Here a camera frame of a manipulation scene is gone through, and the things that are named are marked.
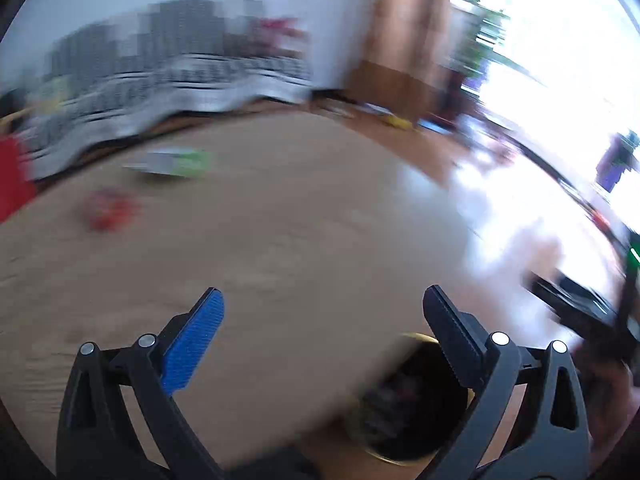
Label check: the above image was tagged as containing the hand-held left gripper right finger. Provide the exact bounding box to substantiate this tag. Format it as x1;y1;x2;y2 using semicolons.
422;285;592;480

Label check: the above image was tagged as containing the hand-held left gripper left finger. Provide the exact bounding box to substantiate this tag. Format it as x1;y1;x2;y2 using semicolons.
56;287;226;480

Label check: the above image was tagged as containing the black bin with gold rim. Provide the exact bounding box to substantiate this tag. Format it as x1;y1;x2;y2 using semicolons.
349;332;477;465

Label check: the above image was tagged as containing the red snack wrapper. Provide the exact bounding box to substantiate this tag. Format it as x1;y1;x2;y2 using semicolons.
84;189;140;232

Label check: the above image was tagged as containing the purple and green object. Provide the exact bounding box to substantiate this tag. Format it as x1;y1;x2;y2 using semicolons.
596;131;640;194

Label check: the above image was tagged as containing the white and green carton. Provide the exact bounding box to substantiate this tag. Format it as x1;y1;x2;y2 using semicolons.
124;148;215;179

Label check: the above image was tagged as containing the red cloth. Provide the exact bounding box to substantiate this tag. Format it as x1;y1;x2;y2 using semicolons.
0;134;39;224

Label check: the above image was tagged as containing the sofa with checkered cover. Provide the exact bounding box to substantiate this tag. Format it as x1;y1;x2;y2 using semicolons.
20;0;315;181

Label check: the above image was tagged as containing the brown curtain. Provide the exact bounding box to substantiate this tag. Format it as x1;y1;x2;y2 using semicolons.
344;0;457;122

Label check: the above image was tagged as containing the green houseplant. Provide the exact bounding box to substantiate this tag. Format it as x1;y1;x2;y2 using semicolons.
449;0;512;88

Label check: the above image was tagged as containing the pink pillow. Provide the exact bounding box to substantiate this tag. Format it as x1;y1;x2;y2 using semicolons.
249;16;307;55

